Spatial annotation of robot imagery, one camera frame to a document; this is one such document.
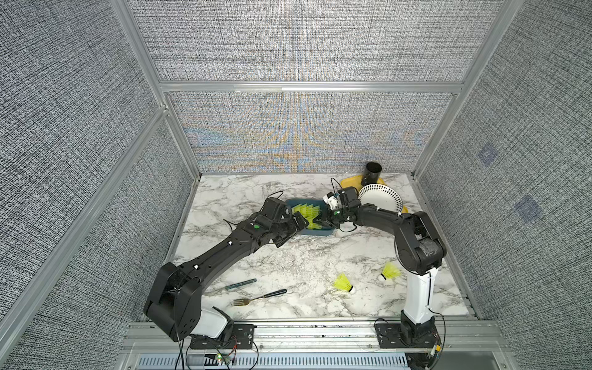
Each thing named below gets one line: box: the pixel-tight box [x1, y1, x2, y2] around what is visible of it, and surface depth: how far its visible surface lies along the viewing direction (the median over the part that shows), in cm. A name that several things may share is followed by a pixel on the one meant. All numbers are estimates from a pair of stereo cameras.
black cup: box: [361, 161, 383, 187], surface depth 113 cm
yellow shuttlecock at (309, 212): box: [291, 203, 320, 223], surface depth 102 cm
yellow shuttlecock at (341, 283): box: [333, 272, 356, 294], surface depth 84 cm
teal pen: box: [225, 278, 258, 290], surface depth 85 cm
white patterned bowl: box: [357, 183, 404, 214], surface depth 112 cm
